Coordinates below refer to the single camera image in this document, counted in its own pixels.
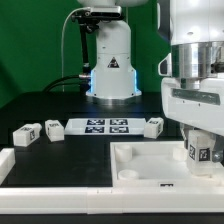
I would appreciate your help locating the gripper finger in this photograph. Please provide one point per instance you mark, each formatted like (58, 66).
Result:
(218, 148)
(184, 129)

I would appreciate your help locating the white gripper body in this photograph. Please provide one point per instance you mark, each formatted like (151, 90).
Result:
(203, 109)

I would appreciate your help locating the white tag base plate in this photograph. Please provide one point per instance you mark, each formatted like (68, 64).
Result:
(105, 126)

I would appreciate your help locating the white U-shaped fence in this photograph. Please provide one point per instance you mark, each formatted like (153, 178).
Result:
(96, 200)

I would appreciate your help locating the white square tabletop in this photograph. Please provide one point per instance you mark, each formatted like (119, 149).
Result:
(157, 164)

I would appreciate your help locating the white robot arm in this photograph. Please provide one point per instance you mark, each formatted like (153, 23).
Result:
(192, 73)

